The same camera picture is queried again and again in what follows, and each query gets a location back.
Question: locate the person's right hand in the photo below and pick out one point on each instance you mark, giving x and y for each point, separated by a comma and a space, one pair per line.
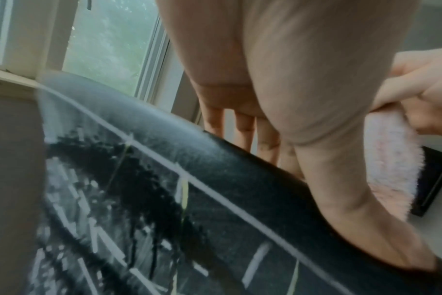
421, 86

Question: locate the person's left hand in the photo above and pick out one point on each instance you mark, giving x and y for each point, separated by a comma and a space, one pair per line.
315, 86

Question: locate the pink cleaning cloth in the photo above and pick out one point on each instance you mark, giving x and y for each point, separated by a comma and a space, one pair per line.
392, 161

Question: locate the black office chair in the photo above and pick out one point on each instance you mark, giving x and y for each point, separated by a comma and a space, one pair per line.
170, 201

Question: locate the white framed window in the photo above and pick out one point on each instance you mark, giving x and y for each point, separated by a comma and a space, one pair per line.
97, 43

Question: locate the beige window sill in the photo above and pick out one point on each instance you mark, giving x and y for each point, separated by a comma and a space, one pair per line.
9, 83

